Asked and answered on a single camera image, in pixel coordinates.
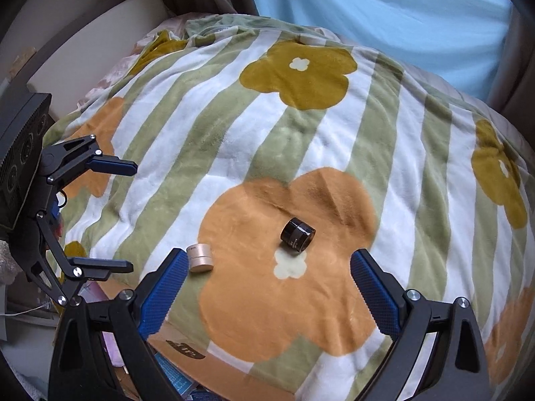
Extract small black jar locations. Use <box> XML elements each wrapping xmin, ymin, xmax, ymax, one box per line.
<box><xmin>280</xmin><ymin>217</ymin><xmax>316</xmax><ymax>254</ymax></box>

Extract white foam board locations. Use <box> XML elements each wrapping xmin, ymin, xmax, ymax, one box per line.
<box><xmin>25</xmin><ymin>0</ymin><xmax>167</xmax><ymax>120</ymax></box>

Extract open cardboard box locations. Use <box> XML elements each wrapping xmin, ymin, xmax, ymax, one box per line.
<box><xmin>79</xmin><ymin>279</ymin><xmax>294</xmax><ymax>401</ymax></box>

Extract green striped floral blanket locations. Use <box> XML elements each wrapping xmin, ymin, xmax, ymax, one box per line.
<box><xmin>44</xmin><ymin>15</ymin><xmax>534</xmax><ymax>400</ymax></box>

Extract right brown curtain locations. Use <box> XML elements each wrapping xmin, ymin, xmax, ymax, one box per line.
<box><xmin>487</xmin><ymin>8</ymin><xmax>534</xmax><ymax>130</ymax></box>

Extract light blue sheet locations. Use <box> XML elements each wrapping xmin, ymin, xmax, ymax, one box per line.
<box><xmin>254</xmin><ymin>0</ymin><xmax>512</xmax><ymax>100</ymax></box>

